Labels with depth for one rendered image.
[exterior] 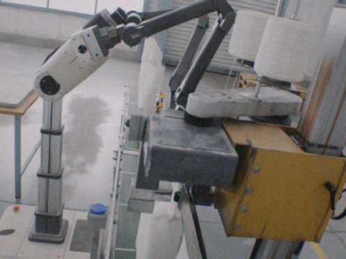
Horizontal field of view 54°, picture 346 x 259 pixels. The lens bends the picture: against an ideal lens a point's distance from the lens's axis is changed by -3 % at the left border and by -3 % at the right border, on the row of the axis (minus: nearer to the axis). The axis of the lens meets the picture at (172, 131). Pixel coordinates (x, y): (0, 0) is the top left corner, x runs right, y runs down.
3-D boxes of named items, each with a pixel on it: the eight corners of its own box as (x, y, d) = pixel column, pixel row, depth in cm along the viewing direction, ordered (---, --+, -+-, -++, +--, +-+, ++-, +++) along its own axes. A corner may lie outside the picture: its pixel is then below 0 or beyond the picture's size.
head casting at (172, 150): (134, 177, 123) (146, 98, 112) (202, 185, 126) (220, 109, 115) (133, 232, 95) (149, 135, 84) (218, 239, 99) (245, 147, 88)
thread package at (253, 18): (222, 52, 128) (232, 5, 121) (263, 59, 130) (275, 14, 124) (233, 61, 113) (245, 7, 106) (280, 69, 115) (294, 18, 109)
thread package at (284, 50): (245, 67, 103) (259, 10, 97) (289, 75, 105) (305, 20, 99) (261, 79, 90) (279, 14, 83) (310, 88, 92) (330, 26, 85)
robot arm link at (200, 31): (201, 21, 190) (200, 12, 179) (210, 25, 189) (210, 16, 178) (168, 91, 186) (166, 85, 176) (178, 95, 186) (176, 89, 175)
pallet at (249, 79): (238, 77, 716) (240, 71, 710) (292, 87, 725) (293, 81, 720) (247, 88, 640) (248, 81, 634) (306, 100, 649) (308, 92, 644)
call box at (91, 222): (88, 215, 143) (89, 203, 141) (107, 217, 145) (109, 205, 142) (86, 227, 136) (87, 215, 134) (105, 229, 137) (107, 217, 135)
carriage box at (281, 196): (211, 194, 129) (231, 116, 118) (293, 201, 134) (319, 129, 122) (227, 237, 107) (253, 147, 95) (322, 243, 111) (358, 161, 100)
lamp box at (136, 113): (127, 131, 116) (131, 106, 112) (141, 133, 116) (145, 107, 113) (127, 140, 109) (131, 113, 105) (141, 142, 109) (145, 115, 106)
